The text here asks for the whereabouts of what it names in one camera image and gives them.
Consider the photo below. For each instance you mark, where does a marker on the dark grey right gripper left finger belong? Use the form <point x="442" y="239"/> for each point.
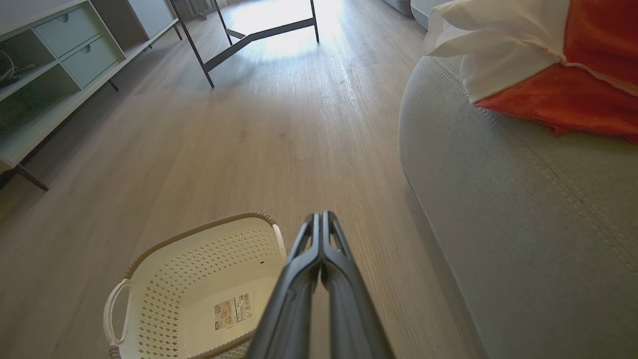
<point x="289" y="309"/>

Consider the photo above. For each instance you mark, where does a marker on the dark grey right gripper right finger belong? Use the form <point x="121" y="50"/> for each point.
<point x="354" y="314"/>

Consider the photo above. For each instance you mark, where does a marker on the red and white jersey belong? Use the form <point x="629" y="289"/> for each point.
<point x="588" y="99"/>

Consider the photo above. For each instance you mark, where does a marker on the grey and yellow sofa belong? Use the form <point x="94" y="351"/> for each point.
<point x="523" y="224"/>

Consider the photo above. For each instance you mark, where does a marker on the paper label sticker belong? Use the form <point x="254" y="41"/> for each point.
<point x="233" y="311"/>

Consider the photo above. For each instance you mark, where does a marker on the white perforated laundry basket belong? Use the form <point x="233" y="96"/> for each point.
<point x="199" y="264"/>

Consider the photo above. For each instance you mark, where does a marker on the white low cabinet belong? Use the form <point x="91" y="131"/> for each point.
<point x="50" y="109"/>

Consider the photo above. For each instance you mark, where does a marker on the pale cabinet drawer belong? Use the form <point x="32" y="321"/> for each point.
<point x="67" y="30"/>
<point x="94" y="60"/>

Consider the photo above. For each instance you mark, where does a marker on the black metal table frame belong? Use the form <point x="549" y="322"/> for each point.
<point x="259" y="35"/>

